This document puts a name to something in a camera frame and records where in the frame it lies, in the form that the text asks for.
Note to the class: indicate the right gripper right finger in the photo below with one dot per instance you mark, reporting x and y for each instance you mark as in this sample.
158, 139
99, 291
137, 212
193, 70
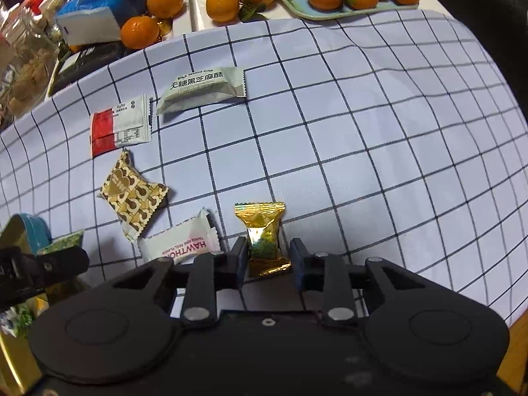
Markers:
327, 274

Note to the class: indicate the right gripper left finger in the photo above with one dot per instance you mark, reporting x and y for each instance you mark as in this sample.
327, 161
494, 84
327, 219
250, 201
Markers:
208, 274

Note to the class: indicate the white hawthorn snack packet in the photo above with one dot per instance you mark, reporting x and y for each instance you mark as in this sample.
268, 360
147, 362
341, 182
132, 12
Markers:
195, 236

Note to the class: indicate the yellow green snack packet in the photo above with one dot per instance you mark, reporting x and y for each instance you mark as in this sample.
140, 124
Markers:
73, 239

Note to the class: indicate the gold candy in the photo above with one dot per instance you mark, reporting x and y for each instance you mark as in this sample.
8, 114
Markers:
262, 221

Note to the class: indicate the gold brown patterned packet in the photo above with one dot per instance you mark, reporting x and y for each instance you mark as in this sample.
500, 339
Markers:
133, 199

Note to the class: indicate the red white snack packet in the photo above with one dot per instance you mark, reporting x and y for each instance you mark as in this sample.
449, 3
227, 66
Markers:
123, 125

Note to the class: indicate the grey white sesame cake packet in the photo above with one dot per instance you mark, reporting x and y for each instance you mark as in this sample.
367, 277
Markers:
202, 88

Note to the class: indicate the gold tin tray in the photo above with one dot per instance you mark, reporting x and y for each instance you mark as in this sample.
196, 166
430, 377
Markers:
21, 240

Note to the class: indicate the blue checked tablecloth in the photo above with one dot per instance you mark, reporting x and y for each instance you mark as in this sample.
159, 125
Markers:
391, 135

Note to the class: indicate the black flat package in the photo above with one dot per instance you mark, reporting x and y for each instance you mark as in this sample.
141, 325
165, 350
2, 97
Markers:
75, 66

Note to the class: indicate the clear jar with cookies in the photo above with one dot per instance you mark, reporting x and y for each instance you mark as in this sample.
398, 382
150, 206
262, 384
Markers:
28, 56

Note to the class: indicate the loose mandarin left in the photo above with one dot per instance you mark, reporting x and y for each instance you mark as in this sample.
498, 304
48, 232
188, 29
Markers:
139, 32

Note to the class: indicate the light blue fruit plate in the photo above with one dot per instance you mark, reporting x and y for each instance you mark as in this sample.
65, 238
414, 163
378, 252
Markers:
303, 9

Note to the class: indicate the loose mandarin by plate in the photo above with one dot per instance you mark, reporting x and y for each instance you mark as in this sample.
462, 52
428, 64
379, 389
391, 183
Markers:
222, 10

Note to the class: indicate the blue tissue pack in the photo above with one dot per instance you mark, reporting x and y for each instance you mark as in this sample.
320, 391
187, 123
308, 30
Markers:
86, 22

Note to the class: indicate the loose mandarin behind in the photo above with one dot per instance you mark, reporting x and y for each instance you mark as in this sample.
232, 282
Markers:
164, 9

